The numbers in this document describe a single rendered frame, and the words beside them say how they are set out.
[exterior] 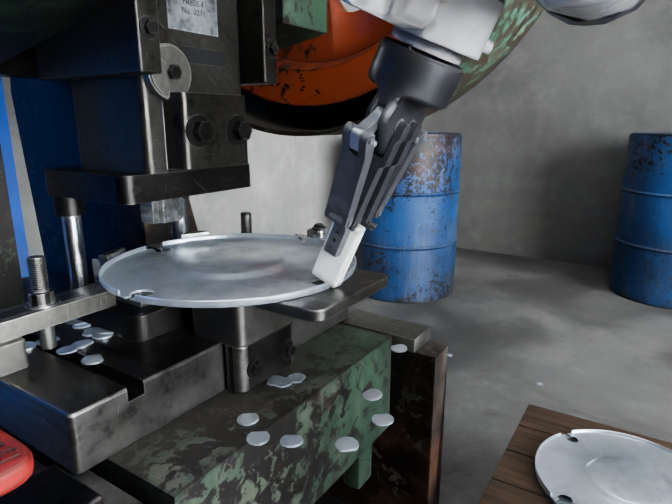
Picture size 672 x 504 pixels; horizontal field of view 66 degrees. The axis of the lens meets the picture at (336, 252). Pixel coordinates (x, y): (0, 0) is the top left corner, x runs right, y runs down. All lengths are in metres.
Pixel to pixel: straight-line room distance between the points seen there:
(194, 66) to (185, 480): 0.43
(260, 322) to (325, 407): 0.13
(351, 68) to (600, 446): 0.81
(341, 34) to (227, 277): 0.53
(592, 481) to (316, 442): 0.54
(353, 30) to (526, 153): 2.98
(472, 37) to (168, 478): 0.44
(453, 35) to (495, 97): 3.47
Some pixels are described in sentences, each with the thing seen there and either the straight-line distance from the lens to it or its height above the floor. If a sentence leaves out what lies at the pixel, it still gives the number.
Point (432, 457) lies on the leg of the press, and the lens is 0.85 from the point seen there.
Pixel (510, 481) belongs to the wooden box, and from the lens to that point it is 1.01.
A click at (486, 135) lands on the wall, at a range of 3.90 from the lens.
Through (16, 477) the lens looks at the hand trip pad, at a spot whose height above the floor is 0.75.
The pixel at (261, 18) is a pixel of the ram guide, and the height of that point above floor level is 1.06.
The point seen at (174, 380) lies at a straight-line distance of 0.57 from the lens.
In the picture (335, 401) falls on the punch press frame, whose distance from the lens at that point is 0.66.
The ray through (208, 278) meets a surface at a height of 0.78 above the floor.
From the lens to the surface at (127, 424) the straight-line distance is 0.55.
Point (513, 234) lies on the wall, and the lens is 3.92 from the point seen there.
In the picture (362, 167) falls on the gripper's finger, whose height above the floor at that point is 0.91.
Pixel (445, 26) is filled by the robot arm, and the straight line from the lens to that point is 0.43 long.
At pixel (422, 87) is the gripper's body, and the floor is 0.97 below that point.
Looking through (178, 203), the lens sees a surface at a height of 0.84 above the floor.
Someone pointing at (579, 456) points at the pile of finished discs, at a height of 0.36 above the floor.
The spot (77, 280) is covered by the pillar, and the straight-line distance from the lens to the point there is 0.72.
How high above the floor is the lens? 0.95
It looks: 14 degrees down
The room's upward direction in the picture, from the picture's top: straight up
